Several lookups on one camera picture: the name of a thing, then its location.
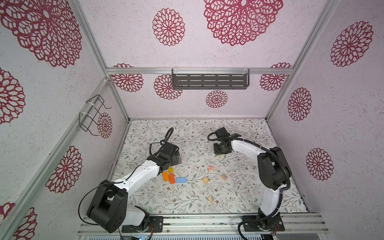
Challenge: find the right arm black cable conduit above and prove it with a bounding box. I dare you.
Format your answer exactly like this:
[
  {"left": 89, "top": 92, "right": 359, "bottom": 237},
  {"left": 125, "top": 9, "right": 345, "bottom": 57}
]
[{"left": 206, "top": 131, "right": 292, "bottom": 240}]

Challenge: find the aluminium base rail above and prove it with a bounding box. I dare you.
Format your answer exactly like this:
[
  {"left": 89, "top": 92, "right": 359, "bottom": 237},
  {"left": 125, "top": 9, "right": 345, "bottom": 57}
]
[{"left": 76, "top": 213, "right": 330, "bottom": 240}]

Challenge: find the black wire wall rack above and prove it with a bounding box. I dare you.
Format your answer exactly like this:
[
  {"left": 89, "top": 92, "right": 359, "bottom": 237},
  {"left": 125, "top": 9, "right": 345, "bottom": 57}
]
[{"left": 78, "top": 95, "right": 112, "bottom": 137}]

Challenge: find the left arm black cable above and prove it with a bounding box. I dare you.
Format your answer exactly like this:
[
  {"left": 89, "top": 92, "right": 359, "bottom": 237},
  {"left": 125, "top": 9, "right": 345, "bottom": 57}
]
[{"left": 78, "top": 127, "right": 175, "bottom": 226}]

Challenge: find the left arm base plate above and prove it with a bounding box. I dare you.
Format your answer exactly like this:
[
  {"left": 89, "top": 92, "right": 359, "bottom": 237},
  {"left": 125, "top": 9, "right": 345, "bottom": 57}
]
[{"left": 122, "top": 216, "right": 164, "bottom": 234}]

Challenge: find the grey metal wall shelf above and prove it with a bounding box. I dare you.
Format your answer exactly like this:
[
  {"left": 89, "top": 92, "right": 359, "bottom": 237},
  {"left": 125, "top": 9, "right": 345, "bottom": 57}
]
[{"left": 171, "top": 69, "right": 250, "bottom": 90}]

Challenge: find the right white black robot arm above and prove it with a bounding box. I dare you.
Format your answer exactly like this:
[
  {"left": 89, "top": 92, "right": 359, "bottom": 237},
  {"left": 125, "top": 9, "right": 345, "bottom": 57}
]
[{"left": 207, "top": 128, "right": 292, "bottom": 221}]

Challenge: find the striped wooden cube block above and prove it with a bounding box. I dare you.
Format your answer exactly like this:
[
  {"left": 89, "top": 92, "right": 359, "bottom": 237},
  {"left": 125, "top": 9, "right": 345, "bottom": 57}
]
[{"left": 202, "top": 177, "right": 210, "bottom": 184}]

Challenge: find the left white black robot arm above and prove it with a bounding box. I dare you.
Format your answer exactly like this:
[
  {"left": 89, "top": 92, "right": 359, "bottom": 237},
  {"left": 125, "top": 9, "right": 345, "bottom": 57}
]
[{"left": 86, "top": 143, "right": 182, "bottom": 233}]

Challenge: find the light blue rectangular block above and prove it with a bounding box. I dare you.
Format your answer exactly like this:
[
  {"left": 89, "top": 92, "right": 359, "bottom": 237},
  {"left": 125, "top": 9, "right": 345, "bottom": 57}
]
[{"left": 176, "top": 177, "right": 187, "bottom": 184}]

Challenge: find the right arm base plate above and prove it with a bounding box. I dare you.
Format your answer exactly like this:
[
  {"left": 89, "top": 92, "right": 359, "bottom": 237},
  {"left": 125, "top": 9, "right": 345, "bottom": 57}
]
[{"left": 242, "top": 214, "right": 285, "bottom": 232}]

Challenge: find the blue picture cube block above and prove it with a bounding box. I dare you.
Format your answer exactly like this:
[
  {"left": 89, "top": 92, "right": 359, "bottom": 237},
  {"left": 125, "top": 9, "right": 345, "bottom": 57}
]
[{"left": 208, "top": 195, "right": 215, "bottom": 203}]

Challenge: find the red rectangular block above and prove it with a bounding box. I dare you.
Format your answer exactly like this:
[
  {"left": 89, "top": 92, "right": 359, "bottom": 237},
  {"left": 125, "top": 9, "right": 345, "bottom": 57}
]
[{"left": 169, "top": 173, "right": 176, "bottom": 185}]

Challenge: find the orange rectangular block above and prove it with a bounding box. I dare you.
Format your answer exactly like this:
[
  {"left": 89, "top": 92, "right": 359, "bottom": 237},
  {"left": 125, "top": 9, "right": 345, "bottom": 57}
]
[{"left": 162, "top": 172, "right": 170, "bottom": 182}]

